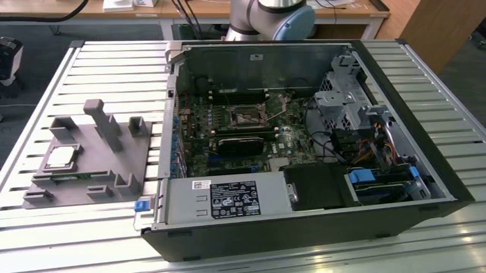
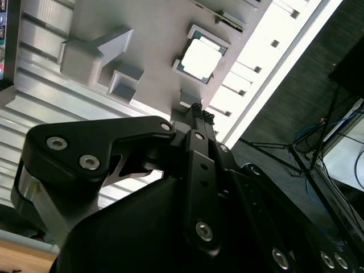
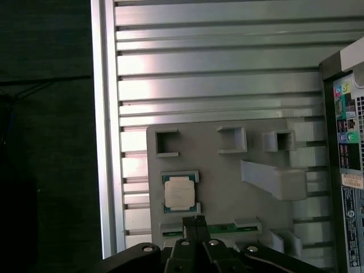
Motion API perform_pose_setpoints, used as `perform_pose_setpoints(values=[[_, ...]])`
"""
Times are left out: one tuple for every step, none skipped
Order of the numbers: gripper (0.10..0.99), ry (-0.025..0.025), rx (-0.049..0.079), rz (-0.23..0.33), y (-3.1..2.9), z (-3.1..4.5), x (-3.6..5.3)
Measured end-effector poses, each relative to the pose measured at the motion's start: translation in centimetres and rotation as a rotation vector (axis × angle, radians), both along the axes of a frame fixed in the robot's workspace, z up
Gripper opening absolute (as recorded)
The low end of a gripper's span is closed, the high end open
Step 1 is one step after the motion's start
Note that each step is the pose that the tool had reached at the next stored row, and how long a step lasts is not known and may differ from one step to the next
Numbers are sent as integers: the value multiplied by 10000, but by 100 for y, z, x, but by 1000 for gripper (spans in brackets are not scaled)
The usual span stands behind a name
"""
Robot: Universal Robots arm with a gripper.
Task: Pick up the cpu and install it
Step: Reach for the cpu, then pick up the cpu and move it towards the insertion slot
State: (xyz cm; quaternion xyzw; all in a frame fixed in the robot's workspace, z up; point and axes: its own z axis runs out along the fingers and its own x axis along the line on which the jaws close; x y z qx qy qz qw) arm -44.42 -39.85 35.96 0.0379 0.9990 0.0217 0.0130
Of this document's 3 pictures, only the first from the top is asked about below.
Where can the white box with dark print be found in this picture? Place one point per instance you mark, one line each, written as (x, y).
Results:
(146, 3)

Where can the black PC case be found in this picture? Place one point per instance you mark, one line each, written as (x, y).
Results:
(266, 241)

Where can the green RAM stick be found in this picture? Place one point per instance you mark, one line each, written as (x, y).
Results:
(72, 177)

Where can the silver power supply with label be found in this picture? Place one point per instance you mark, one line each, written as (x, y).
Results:
(182, 199)

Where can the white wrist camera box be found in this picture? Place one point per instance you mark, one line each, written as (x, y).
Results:
(18, 57)

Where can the wooden cabinet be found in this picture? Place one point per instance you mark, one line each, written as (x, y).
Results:
(437, 28)

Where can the silver chipset heatsink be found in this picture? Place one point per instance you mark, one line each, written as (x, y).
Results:
(279, 165)

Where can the blue case latch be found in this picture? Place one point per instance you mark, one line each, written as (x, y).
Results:
(142, 206)

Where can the silver metal drive cage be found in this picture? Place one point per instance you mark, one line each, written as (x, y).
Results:
(342, 99)

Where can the hard disk in blue carrier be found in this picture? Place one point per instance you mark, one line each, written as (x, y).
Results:
(361, 176)

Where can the green motherboard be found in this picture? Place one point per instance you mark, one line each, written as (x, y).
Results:
(295, 142)

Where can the white cardboard box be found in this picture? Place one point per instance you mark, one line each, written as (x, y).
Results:
(118, 5)

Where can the grey parts rack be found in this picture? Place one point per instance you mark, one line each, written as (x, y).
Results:
(95, 159)

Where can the CPU socket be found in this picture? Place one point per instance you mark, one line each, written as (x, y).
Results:
(247, 116)

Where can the black graphics card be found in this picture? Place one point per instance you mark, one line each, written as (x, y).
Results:
(243, 148)

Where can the blue disk bay latch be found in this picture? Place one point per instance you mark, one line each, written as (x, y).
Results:
(414, 173)

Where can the silver-topped CPU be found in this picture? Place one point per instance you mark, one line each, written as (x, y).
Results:
(60, 156)

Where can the wooden desk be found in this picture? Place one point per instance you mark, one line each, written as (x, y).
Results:
(38, 7)

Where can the black plastic shroud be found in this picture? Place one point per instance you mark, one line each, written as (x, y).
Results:
(319, 185)

